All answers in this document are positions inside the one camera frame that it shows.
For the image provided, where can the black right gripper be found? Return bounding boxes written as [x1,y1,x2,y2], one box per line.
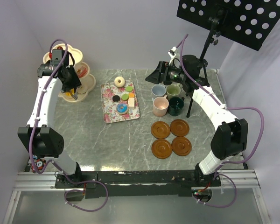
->
[146,61,187,85]

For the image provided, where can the pink toy cake slice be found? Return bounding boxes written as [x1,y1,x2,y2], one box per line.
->
[77,66,87,78]

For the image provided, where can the metal serving tongs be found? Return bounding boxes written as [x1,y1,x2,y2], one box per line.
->
[70,88,78,100]

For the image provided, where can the white toy donut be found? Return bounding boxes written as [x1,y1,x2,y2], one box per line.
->
[114,76,126,88]

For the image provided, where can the black toy cookie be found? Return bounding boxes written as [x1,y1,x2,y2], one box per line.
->
[112,95,120,102]

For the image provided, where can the blue frosted toy donut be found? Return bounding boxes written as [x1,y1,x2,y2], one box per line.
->
[116,103,128,115]

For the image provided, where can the pink sprinkled toy donut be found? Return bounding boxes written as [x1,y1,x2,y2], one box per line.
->
[80,85,88,92]

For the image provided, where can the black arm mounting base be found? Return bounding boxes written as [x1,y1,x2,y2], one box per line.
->
[55,170,221,199]

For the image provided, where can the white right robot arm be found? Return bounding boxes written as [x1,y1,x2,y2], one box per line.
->
[145,55,248,186]

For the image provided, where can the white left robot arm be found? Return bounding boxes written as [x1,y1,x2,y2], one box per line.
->
[18,63,83,188]

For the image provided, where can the cream three-tier dessert stand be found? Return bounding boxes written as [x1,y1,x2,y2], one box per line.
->
[42,44,97,103]

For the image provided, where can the light blue mug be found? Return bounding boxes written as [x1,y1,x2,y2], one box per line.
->
[151,84,167,100]

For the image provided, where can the light green mug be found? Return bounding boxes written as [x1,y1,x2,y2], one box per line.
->
[166,84,181,100]

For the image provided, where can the pink mug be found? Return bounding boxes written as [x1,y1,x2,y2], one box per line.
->
[153,95,169,117]

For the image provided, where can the dark green mug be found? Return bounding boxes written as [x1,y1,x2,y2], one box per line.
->
[168,97,185,116]

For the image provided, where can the green toy macaron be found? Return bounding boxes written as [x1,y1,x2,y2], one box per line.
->
[121,94,129,101]
[125,86,133,92]

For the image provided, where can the cream toy wafer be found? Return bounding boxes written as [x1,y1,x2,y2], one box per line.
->
[128,98,135,109]

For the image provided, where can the floral serving tray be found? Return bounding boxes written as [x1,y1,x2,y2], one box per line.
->
[100,80,140,124]

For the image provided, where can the brown wooden coaster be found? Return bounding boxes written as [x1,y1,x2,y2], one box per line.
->
[151,139,172,159]
[170,119,189,137]
[151,121,170,139]
[171,137,192,156]

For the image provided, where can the black perforated calibration board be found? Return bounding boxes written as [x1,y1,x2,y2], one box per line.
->
[177,0,280,51]

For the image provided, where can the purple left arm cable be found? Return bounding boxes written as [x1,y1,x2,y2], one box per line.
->
[28,39,109,212]

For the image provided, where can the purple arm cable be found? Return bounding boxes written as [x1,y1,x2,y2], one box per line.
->
[28,39,109,212]
[176,34,265,208]

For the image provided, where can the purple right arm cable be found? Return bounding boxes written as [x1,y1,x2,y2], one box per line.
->
[176,34,265,208]

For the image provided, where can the aluminium frame rail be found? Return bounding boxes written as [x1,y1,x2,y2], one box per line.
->
[2,172,61,224]

